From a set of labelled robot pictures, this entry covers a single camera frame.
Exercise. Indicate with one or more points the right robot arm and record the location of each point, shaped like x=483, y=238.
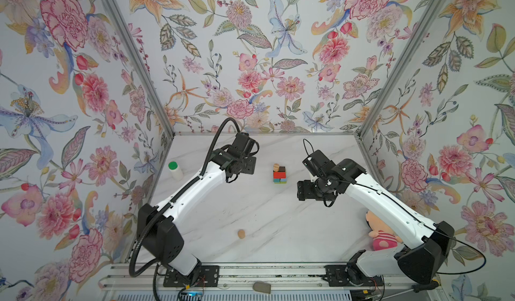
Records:
x=422, y=245

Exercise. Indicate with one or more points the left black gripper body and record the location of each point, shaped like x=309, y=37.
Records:
x=241, y=163

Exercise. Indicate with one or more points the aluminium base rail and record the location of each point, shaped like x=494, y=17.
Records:
x=225, y=277

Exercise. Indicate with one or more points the grey oval tag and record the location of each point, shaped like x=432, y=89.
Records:
x=262, y=287

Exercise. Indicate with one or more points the red rectangular block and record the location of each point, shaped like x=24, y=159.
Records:
x=279, y=175

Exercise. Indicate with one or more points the black handled screwdriver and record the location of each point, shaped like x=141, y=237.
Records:
x=417, y=288

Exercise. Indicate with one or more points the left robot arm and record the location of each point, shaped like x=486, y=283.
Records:
x=159, y=240

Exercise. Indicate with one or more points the white bottle green cap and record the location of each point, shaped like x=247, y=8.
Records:
x=175, y=170

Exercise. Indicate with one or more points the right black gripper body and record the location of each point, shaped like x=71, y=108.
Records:
x=318, y=186

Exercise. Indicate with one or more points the pink plush doll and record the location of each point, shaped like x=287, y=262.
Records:
x=383, y=237

